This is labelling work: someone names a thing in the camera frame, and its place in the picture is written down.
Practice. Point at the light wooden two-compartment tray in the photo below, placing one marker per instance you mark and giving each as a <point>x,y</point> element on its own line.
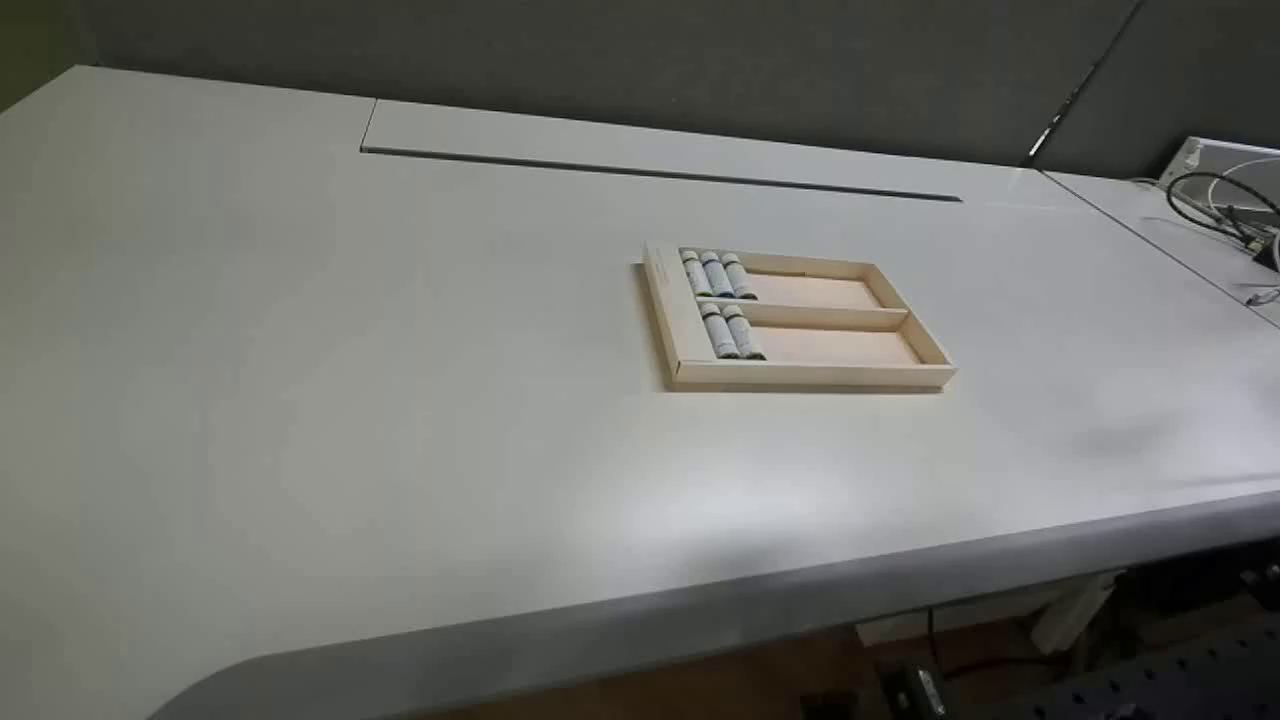
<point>803,373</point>

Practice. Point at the white table leg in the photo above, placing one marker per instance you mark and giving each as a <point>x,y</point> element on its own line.
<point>1073,618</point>

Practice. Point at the small black floor device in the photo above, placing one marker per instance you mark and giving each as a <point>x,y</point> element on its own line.
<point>912,694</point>

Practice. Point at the white box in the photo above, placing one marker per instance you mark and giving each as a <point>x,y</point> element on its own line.
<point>1233,158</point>

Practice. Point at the black perforated platform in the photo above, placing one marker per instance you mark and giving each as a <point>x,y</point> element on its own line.
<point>1173,680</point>

